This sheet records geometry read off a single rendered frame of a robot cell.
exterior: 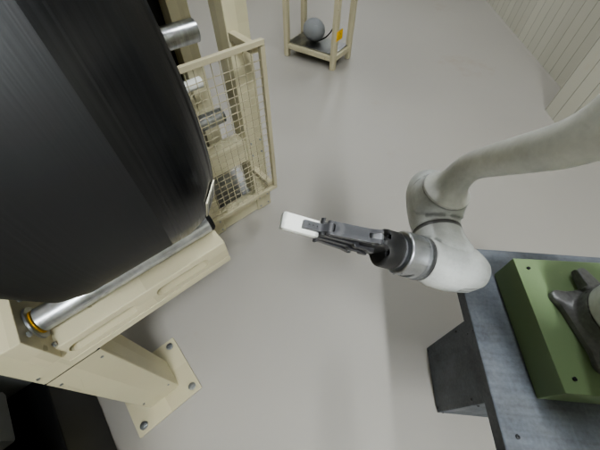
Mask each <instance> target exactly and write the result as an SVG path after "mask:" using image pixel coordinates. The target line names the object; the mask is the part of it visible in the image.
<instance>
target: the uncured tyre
mask: <svg viewBox="0 0 600 450"><path fill-rule="evenodd" d="M212 182H213V170H212V166H211V161H210V157H209V154H208V151H207V147H206V143H205V141H204V136H203V132H202V130H201V127H200V124H199V122H198V119H197V117H196V112H195V110H194V107H193V105H192V103H191V100H190V97H189V95H188V92H187V89H186V87H185V84H184V82H183V79H182V78H181V76H180V73H179V69H178V67H177V65H176V63H175V61H174V59H173V56H172V54H171V51H170V48H169V47H168V45H167V43H166V41H165V38H164V36H163V34H162V32H161V30H160V27H159V25H158V23H157V21H156V19H155V17H154V15H153V13H152V10H151V8H150V6H149V4H148V2H147V1H146V0H0V299H6V300H17V301H29V302H40V303H60V302H64V301H67V300H70V299H73V298H76V297H79V296H83V295H86V294H89V293H92V292H94V291H96V290H97V289H99V288H100V287H102V286H104V285H105V284H107V283H109V282H110V281H112V280H114V279H116V278H118V277H120V275H122V274H124V273H125V272H127V271H129V270H131V269H133V268H134V267H136V266H138V265H139V264H141V263H143V262H144V261H146V260H148V259H149V258H151V257H153V256H154V255H156V254H158V253H160V252H161V251H163V250H164V249H166V248H168V247H169V246H172V245H173V244H175V243H177V242H178V241H180V240H181V239H183V238H185V237H187V236H188V235H190V234H191V233H192V232H193V231H194V230H195V229H196V228H197V227H198V226H199V225H200V224H201V223H202V222H203V221H204V219H205V215H206V205H205V204H206V200H207V197H208V195H209V191H210V188H211V184H212Z"/></svg>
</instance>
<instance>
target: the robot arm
mask: <svg viewBox="0 0 600 450"><path fill-rule="evenodd" d="M597 161H600V94H599V95H598V96H597V97H596V98H594V99H593V100H592V101H591V102H590V103H589V104H587V105H586V106H584V107H583V108H581V109H580V110H579V111H577V112H575V113H574V114H572V115H571V116H569V117H567V118H565V119H563V120H561V121H558V122H556V123H554V124H551V125H549V126H546V127H544V128H541V129H535V130H532V131H530V132H527V133H524V134H521V135H519V136H516V137H510V138H507V139H505V140H502V141H499V142H496V143H494V144H491V145H487V146H483V147H480V148H477V149H475V150H472V151H470V152H469V153H467V154H464V155H462V156H461V157H459V158H458V159H456V160H455V161H454V162H452V163H451V164H450V165H449V166H448V167H447V168H445V169H444V170H443V171H442V172H441V171H437V170H432V169H428V170H423V171H419V172H418V173H416V174H415V175H414V176H413V177H412V178H411V180H410V181H409V184H408V186H407V189H406V195H405V202H406V211H407V217H408V221H409V225H410V228H411V230H412V232H409V231H399V232H396V231H393V230H390V229H369V228H365V227H360V226H355V225H351V224H346V223H343V222H338V221H328V222H325V221H326V218H321V221H317V220H314V219H310V218H307V217H304V216H301V215H297V214H294V213H291V212H283V213H282V214H281V219H280V224H279V229H283V230H286V231H290V232H293V233H296V234H300V235H304V236H307V237H310V238H313V239H312V241H313V242H319V243H322V244H324V245H327V246H332V247H335V248H337V249H340V250H342V251H344V252H346V253H351V251H354V252H356V253H358V254H361V255H366V254H368V255H369V256H370V258H371V262H372V263H373V264H374V265H375V266H378V267H380V268H384V269H388V270H389V271H390V272H391V273H392V274H394V275H399V276H401V277H406V278H408V279H413V280H418V281H419V282H420V283H422V284H423V285H425V286H428V287H431V288H435V289H438V290H443V291H448V292H456V293H470V292H471V291H474V290H477V289H480V288H483V287H484V286H486V284H487V283H488V282H489V280H490V277H491V266H490V264H489V262H488V260H487V259H486V258H485V257H484V256H483V254H481V253H480V252H479V251H478V250H477V249H475V248H474V247H473V245H472V244H471V242H470V241H469V239H468V238H467V237H466V236H465V234H464V232H463V228H462V224H461V219H463V217H464V213H465V210H466V208H467V205H468V203H469V202H470V200H471V193H470V190H469V187H470V186H471V184H472V183H473V182H475V181H476V180H477V179H482V178H489V177H498V176H507V175H516V174H525V173H535V172H544V171H558V170H565V169H569V168H573V167H578V166H582V165H586V164H589V163H594V162H597ZM571 276H572V277H573V280H574V282H575V284H576V286H577V288H578V290H573V291H562V290H554V291H552V292H550V293H549V294H548V297H549V299H550V301H551V302H552V303H553V304H554V305H555V306H556V307H557V308H558V309H559V311H560V312H561V313H562V316H563V317H564V319H565V320H566V321H567V322H568V324H569V326H570V327H571V329H572V331H573V332H574V334H575V335H576V337H577V339H578V340H579V342H580V343H581V344H582V346H583V347H584V349H585V351H586V352H587V355H588V357H589V360H590V362H591V365H592V367H593V368H594V370H595V371H596V372H598V373H599V374H600V282H599V281H598V280H597V279H596V278H595V277H594V276H592V275H591V274H590V273H589V272H588V271H587V270H586V269H584V268H580V269H577V270H574V271H572V272H571Z"/></svg>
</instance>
